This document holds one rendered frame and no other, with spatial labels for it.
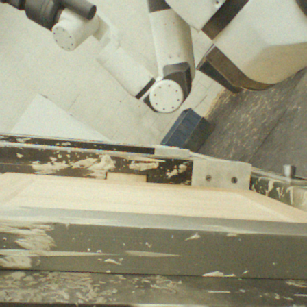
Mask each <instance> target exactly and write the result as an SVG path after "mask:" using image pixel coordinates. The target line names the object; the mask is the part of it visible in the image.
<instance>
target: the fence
mask: <svg viewBox="0 0 307 307"><path fill-rule="evenodd" d="M0 269H22V270H41V271H79V272H99V273H137V274H157V275H195V276H214V277H234V278H272V279H292V280H307V223H293V222H281V221H259V220H248V219H226V218H214V217H193V216H182V215H170V214H148V213H137V212H115V211H103V210H82V209H70V208H49V207H37V206H15V205H4V204H0Z"/></svg>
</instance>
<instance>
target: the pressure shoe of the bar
mask: <svg viewBox="0 0 307 307"><path fill-rule="evenodd" d="M106 180H116V181H135V182H146V181H147V175H141V174H133V173H115V172H107V173H106Z"/></svg>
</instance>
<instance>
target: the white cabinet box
mask: <svg viewBox="0 0 307 307"><path fill-rule="evenodd" d="M10 133H16V134H31V135H38V136H60V137H69V138H83V139H91V140H105V141H111V140H109V139H108V138H106V137H105V136H102V135H101V134H100V133H99V132H97V131H96V130H95V129H93V128H92V127H91V126H89V125H88V124H86V123H85V122H83V121H82V120H81V119H79V118H77V117H76V116H75V115H74V114H71V113H70V112H69V111H68V110H66V109H65V108H63V107H62V106H60V105H59V104H58V103H56V102H55V101H53V99H51V98H50V97H48V96H46V95H43V94H40V93H37V95H36V96H35V97H34V99H33V100H32V102H31V104H30V105H29V107H28V108H27V109H26V111H25V112H24V114H23V115H22V116H21V117H20V119H19V120H18V121H17V123H16V125H15V126H14V127H13V128H12V130H11V131H10Z"/></svg>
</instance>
